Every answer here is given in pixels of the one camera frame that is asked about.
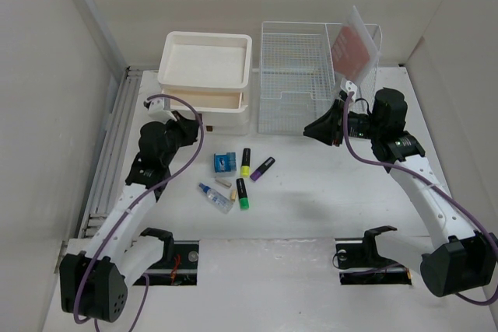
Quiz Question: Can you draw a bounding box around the blue round jar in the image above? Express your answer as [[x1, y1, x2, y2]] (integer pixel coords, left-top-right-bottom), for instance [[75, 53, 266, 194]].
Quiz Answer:
[[213, 152, 237, 173]]

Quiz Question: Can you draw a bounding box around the clear spray bottle blue cap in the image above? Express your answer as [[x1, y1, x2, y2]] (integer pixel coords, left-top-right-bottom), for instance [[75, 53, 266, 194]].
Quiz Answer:
[[198, 183, 233, 214]]

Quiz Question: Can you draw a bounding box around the purple highlighter marker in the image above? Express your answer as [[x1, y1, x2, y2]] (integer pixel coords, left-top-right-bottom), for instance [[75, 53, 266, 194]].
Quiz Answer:
[[250, 157, 275, 182]]

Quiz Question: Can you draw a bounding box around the clear mesh document pouch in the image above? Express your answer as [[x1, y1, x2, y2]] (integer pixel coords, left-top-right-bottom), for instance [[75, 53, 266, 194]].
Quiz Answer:
[[331, 6, 380, 86]]

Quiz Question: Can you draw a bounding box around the white top drawer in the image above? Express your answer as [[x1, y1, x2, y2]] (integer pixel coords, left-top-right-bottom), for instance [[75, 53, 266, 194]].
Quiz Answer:
[[162, 89, 244, 111]]

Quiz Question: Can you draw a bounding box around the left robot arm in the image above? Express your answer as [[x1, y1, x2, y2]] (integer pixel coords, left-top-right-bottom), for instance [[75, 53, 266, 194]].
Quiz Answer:
[[59, 111, 204, 324]]

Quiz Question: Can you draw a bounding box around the yellow highlighter marker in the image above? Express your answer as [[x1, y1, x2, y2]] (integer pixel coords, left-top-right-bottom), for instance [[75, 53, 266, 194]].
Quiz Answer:
[[240, 148, 251, 177]]

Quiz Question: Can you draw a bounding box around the white drawer organizer body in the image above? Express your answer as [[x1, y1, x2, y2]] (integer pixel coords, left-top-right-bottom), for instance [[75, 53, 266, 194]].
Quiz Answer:
[[157, 31, 252, 135]]

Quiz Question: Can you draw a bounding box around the white wire mesh file rack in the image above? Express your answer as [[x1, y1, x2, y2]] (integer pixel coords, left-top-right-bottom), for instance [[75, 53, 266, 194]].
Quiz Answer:
[[257, 20, 384, 137]]

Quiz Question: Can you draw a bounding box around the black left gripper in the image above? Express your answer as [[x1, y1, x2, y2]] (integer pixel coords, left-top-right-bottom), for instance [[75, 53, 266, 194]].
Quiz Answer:
[[160, 111, 199, 166]]

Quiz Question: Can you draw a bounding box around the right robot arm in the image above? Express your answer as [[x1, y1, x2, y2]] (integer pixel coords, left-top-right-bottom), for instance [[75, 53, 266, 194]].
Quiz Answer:
[[303, 88, 497, 299]]

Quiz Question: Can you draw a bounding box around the green highlighter marker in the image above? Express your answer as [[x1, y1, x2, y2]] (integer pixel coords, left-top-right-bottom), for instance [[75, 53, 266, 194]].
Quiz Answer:
[[236, 178, 250, 210]]

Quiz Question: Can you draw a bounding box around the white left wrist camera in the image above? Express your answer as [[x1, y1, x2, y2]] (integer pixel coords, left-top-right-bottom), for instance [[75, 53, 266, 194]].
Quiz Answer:
[[144, 97, 176, 122]]

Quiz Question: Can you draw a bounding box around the grey eraser stick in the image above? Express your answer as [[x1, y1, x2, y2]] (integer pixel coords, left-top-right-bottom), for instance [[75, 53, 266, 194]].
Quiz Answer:
[[215, 177, 232, 188]]

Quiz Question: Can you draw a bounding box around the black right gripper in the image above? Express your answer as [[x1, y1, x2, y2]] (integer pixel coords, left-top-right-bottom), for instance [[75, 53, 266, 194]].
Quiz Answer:
[[302, 100, 383, 147]]

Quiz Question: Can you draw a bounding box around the aluminium rail frame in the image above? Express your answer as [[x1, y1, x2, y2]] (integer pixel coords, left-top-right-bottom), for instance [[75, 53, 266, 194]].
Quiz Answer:
[[74, 66, 142, 239]]

